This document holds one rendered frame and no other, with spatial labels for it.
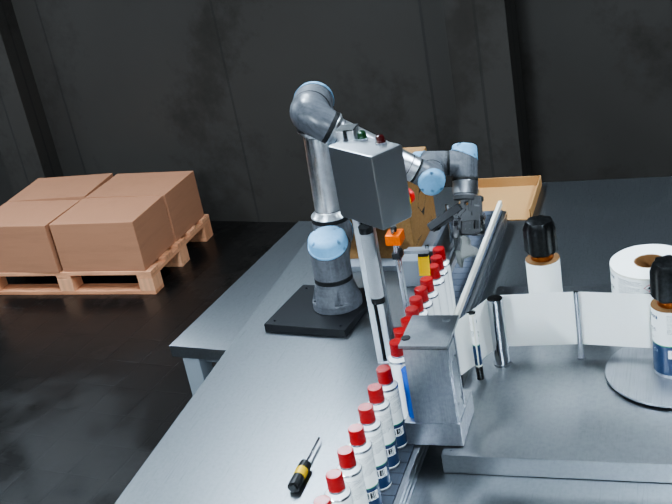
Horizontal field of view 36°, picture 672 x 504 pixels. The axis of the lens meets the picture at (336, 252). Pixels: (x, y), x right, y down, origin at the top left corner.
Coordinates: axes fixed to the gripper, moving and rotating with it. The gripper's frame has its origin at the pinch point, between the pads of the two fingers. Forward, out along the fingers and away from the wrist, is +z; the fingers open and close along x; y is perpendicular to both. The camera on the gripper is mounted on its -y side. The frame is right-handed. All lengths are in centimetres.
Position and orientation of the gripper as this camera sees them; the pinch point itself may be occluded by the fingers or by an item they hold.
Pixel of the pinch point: (459, 263)
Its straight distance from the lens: 306.0
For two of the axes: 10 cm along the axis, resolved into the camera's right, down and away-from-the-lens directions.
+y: 9.4, -0.2, -3.3
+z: 0.0, 10.0, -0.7
